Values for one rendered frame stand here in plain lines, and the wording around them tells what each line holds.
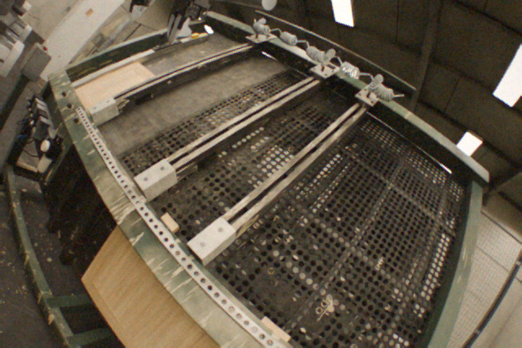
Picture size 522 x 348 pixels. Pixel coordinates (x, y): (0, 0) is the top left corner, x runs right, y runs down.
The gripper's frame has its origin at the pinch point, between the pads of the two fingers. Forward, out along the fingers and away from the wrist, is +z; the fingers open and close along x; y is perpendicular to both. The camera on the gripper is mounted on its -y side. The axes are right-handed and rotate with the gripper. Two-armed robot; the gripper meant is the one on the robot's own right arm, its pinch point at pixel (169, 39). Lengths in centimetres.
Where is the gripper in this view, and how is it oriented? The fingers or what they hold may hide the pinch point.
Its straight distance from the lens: 77.6
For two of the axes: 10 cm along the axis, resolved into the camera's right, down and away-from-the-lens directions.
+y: 5.9, -0.5, 8.1
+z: -3.6, 8.8, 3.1
